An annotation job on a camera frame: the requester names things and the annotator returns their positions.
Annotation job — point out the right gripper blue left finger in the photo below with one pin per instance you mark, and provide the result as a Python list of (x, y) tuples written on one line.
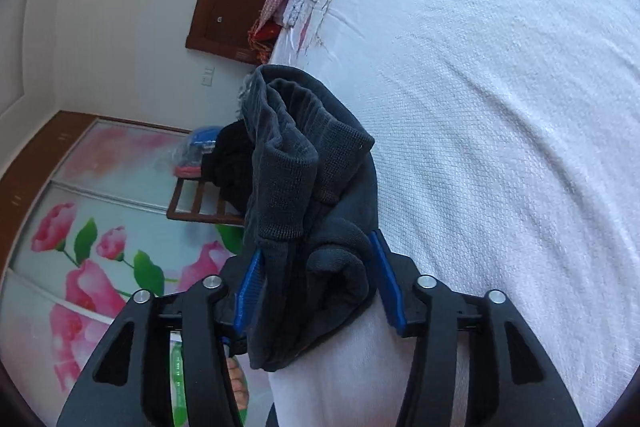
[(247, 294)]

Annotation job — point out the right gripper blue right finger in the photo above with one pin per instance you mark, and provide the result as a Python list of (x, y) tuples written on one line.
[(386, 281)]

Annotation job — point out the black red white sport pants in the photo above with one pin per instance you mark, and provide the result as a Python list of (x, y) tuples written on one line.
[(313, 206)]

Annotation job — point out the person's left hand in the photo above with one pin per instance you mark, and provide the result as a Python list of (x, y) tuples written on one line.
[(238, 384)]

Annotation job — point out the wooden chair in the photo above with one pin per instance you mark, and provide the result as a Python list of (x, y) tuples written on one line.
[(200, 201)]

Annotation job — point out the black clothes on chair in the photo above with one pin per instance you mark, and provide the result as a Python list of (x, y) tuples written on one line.
[(229, 165)]

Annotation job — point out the plastic bag with items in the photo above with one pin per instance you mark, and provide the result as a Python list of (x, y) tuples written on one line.
[(188, 156)]

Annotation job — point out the floral sliding wardrobe door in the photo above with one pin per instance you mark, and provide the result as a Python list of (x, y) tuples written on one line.
[(97, 233)]

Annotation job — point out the bed with white floral sheet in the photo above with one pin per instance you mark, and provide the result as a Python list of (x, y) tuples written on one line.
[(507, 151)]

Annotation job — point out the white wall outlet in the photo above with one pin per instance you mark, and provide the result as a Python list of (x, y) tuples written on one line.
[(208, 76)]

